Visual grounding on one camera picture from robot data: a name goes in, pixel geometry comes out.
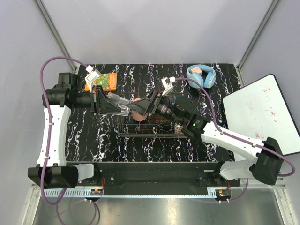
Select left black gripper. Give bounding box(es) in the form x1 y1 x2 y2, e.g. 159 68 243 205
73 84 121 115

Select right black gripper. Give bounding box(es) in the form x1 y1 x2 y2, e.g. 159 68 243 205
127 89 184 126

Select small pink cup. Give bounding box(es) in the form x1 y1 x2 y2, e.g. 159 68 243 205
132 111 148 122

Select wire dish rack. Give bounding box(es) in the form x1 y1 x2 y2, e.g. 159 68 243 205
117 92 190 138

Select clear drinking glass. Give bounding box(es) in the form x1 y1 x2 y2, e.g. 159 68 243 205
108 92 132 117

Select beige patterned bowl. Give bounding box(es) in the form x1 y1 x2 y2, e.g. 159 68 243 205
174 124 183 135

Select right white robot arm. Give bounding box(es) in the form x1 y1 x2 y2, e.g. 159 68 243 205
128 91 283 186

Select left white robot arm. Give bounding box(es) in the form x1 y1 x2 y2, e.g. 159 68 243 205
28 70 120 189

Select orange book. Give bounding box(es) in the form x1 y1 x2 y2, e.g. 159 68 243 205
92 73 117 91

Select pink cube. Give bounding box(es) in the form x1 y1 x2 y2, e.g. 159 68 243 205
190 66 202 75

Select light blue headphones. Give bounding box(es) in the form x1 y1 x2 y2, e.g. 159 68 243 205
186 64 216 89

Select white whiteboard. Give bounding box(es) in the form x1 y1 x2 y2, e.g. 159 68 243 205
223 75 300 156

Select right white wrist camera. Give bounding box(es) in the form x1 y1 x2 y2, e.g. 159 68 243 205
161 76 176 96

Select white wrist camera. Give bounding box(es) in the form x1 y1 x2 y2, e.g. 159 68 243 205
161 76 176 96
85 65 100 90

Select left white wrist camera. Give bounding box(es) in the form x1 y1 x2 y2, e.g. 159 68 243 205
85 65 100 90

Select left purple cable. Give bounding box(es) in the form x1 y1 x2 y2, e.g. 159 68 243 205
39 56 101 225

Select purple cable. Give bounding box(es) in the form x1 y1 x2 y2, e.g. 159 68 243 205
173 77 295 203
39 56 101 225

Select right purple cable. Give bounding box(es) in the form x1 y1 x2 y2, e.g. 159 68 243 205
173 77 295 203

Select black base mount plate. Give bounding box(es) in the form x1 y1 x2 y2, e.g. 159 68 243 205
46 160 242 188

